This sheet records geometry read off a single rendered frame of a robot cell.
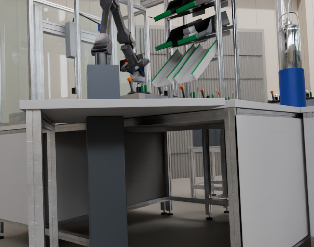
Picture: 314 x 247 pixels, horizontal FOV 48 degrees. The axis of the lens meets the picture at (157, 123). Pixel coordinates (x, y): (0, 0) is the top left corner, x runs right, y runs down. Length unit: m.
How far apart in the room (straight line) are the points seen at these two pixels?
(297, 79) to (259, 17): 5.13
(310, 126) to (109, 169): 1.10
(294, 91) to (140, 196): 1.58
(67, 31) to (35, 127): 1.97
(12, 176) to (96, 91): 1.37
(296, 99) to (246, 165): 0.98
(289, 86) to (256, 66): 4.74
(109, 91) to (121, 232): 0.62
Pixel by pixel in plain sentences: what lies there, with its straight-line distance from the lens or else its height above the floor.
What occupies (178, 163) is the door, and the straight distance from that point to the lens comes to 6.32.
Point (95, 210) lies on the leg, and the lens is 1.57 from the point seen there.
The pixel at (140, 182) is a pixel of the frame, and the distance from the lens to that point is 3.11.
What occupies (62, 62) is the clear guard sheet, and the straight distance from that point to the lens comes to 3.38.
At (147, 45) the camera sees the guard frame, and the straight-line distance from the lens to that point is 3.44.
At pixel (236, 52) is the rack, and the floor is 1.16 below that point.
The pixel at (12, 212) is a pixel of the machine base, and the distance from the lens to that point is 2.80.
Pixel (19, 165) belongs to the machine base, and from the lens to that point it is 2.65.
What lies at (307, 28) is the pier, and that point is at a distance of 7.62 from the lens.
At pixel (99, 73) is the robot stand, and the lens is 1.58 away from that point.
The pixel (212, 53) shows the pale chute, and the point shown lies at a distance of 1.78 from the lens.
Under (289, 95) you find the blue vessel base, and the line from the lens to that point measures 2.34.
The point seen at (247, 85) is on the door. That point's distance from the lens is 6.91.
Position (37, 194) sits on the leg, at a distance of 1.20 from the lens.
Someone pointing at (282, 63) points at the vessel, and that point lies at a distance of 2.40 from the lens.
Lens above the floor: 0.72
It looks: 3 degrees up
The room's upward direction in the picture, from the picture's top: 2 degrees counter-clockwise
